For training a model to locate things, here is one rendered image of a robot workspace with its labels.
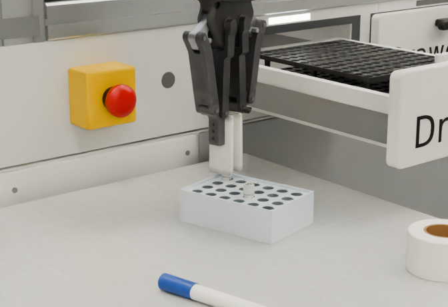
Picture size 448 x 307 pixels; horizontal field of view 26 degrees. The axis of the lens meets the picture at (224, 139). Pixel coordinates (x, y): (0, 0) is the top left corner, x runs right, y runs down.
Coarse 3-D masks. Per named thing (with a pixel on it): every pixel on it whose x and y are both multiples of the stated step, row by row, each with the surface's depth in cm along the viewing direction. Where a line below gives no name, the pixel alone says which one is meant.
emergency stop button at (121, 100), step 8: (112, 88) 115; (120, 88) 115; (128, 88) 116; (112, 96) 114; (120, 96) 115; (128, 96) 115; (112, 104) 114; (120, 104) 115; (128, 104) 116; (112, 112) 115; (120, 112) 115; (128, 112) 116
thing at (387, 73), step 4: (424, 64) 125; (428, 64) 126; (400, 68) 123; (404, 68) 123; (380, 72) 120; (384, 72) 120; (388, 72) 121; (392, 72) 121; (360, 76) 118; (364, 76) 118; (368, 76) 118; (372, 76) 118; (376, 76) 118; (380, 76) 118; (384, 76) 118; (388, 76) 119; (360, 80) 118; (364, 80) 118; (368, 80) 117; (372, 80) 117; (376, 80) 118; (380, 80) 118
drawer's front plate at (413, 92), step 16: (432, 64) 110; (400, 80) 105; (416, 80) 107; (432, 80) 109; (400, 96) 106; (416, 96) 108; (432, 96) 109; (400, 112) 106; (416, 112) 108; (432, 112) 110; (400, 128) 107; (416, 128) 109; (400, 144) 107; (432, 144) 111; (400, 160) 108; (416, 160) 110
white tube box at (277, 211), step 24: (192, 192) 107; (216, 192) 108; (240, 192) 108; (264, 192) 108; (288, 192) 108; (312, 192) 107; (192, 216) 108; (216, 216) 106; (240, 216) 104; (264, 216) 102; (288, 216) 104; (312, 216) 108; (264, 240) 102
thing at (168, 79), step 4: (168, 72) 127; (164, 76) 127; (168, 76) 128; (172, 76) 128; (164, 80) 127; (168, 80) 128; (172, 80) 128; (164, 84) 127; (168, 84) 128; (172, 84) 128; (168, 88) 128
